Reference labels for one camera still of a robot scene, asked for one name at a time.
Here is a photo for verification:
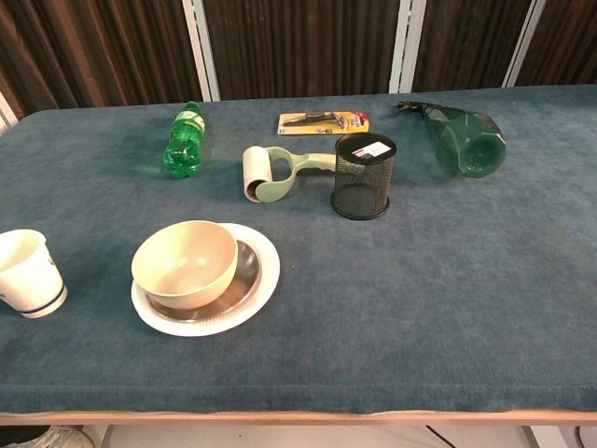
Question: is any grey table leg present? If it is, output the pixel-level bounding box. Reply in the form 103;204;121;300
83;424;116;448
521;424;566;448

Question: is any white paper cup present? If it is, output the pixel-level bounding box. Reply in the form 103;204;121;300
0;229;69;319

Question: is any white paper plate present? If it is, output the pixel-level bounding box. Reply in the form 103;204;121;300
131;222;282;337

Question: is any dark green spray bottle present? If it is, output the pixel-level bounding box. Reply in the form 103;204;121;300
396;100;507;180

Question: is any stainless steel plate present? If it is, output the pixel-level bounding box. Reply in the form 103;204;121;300
146;238;263;322

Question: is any yellow packaged utility knife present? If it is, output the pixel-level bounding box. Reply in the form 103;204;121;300
277;109;373;137

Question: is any blue table cloth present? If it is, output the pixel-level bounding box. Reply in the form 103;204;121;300
0;85;597;416

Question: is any beige bowl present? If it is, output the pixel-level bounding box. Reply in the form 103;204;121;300
131;220;240;310

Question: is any green plastic soda bottle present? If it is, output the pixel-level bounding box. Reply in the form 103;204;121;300
161;100;207;180

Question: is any white metal post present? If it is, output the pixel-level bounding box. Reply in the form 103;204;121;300
388;0;426;94
0;91;20;137
183;0;221;102
505;0;548;88

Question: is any black mesh pen holder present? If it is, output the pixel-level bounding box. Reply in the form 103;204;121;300
330;133;397;219

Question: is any pale green lint roller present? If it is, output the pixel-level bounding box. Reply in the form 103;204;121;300
242;146;338;205

